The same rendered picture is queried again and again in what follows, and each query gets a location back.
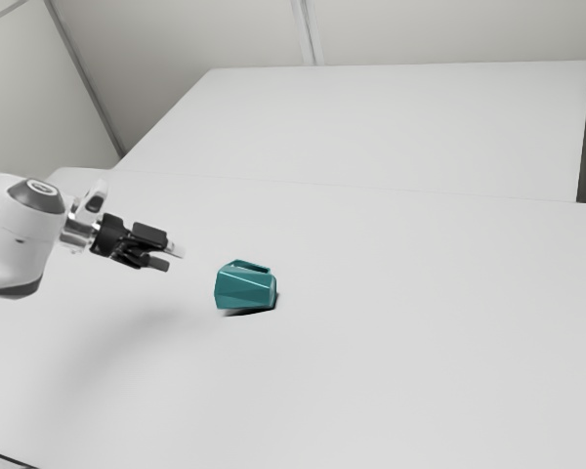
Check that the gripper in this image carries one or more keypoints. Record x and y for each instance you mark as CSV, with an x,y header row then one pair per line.
x,y
108,235

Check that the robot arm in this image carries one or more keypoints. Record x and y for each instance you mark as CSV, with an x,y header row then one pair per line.
x,y
17,234

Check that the teal faceted mug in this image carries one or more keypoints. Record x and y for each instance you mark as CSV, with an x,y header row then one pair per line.
x,y
244,287

